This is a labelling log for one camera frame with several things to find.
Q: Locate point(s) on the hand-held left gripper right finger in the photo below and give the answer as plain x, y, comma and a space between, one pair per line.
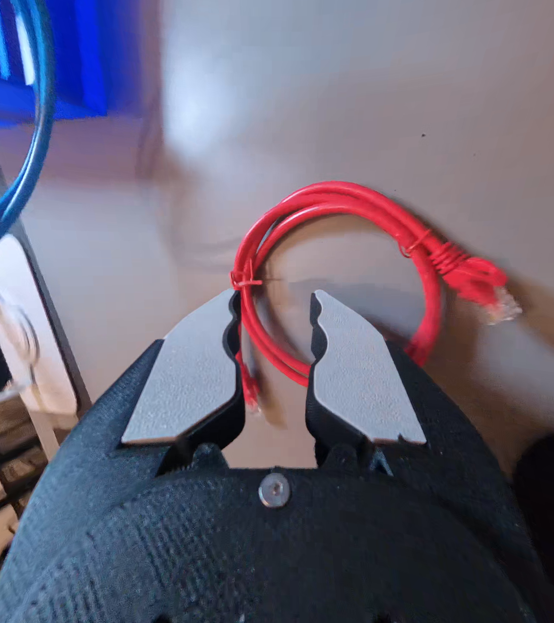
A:
359, 375

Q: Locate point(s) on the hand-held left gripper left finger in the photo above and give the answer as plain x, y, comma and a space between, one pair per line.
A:
187, 370

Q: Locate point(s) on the blue plastic bin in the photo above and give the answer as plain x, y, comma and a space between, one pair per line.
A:
87, 58

